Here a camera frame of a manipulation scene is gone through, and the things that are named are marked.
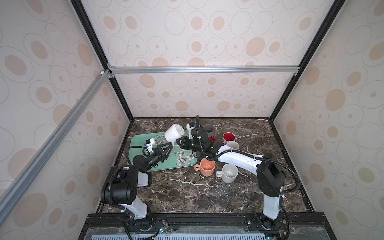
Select large grey mug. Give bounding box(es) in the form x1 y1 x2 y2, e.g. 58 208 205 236
203 124 215 136

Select white ribbed mug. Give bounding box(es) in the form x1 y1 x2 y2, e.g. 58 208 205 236
165 124 185 147

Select cream and peach mug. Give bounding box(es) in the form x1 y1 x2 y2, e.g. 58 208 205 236
194 159 216 177

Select pink mug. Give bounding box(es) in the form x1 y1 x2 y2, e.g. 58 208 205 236
226 141 240 150

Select cream speckled mug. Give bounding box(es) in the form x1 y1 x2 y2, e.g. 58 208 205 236
215 164 239 184

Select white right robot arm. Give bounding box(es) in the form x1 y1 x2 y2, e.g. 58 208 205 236
176 127 301 221

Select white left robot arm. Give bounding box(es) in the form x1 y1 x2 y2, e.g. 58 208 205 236
101 143 173 220

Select green floral tray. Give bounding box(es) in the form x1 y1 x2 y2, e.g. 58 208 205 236
128 132 197 172

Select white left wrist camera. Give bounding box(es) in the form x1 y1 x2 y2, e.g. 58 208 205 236
144 138 157 154

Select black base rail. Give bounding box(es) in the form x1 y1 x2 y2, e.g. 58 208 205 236
79 212 336 240

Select aluminium back rail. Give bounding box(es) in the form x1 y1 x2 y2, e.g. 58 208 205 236
110 65 300 74

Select aluminium rail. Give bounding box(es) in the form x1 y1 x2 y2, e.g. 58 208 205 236
110 65 300 74
1 69 111 224

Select aluminium left rail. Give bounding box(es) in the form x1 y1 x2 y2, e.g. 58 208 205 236
1 69 111 224

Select black corner frame post left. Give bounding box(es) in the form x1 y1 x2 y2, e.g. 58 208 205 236
70 0 135 122

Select black corner frame post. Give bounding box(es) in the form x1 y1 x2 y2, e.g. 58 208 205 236
70 0 135 122
270 0 346 123

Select black corner frame post right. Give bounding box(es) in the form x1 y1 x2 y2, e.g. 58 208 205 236
270 0 346 123

